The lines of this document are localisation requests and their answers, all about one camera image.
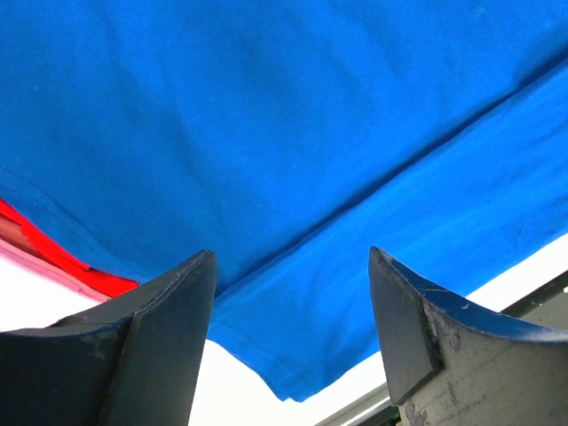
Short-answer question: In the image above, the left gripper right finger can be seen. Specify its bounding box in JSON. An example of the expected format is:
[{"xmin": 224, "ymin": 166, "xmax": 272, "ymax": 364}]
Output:
[{"xmin": 368, "ymin": 247, "xmax": 567, "ymax": 425}]

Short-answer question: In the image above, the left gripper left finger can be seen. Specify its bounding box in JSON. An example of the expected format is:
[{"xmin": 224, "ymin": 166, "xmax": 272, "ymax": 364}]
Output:
[{"xmin": 1, "ymin": 250, "xmax": 217, "ymax": 425}]

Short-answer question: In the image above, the blue t-shirt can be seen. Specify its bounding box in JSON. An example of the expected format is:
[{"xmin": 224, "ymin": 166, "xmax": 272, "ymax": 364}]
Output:
[{"xmin": 1, "ymin": 1, "xmax": 567, "ymax": 402}]

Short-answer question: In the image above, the pink folded t-shirt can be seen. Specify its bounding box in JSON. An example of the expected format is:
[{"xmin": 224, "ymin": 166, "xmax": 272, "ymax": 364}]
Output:
[{"xmin": 1, "ymin": 241, "xmax": 109, "ymax": 303}]

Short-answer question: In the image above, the red folded t-shirt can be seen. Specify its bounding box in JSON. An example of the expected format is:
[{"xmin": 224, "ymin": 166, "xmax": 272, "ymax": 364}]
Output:
[{"xmin": 1, "ymin": 201, "xmax": 138, "ymax": 299}]

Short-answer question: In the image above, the aluminium frame rail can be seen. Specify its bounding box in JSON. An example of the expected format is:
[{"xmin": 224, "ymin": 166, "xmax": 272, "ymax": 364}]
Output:
[{"xmin": 317, "ymin": 383, "xmax": 400, "ymax": 426}]

